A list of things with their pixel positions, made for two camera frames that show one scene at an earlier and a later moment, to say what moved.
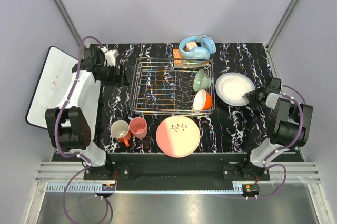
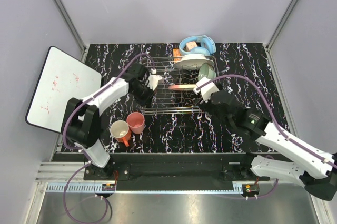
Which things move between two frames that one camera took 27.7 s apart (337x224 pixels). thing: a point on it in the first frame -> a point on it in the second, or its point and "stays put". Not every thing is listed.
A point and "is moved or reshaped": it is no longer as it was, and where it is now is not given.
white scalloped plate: x=230 y=88 -> x=192 y=61
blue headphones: x=200 y=54 stays put
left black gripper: x=115 y=79 -> x=147 y=100
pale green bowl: x=201 y=80 is moved or reshaped
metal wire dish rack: x=157 y=88 stays put
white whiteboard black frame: x=55 y=77 stays put
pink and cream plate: x=178 y=136 -> x=178 y=87
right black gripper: x=250 y=95 -> x=206 y=105
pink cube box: x=190 y=45 stays put
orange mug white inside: x=120 y=131 stays put
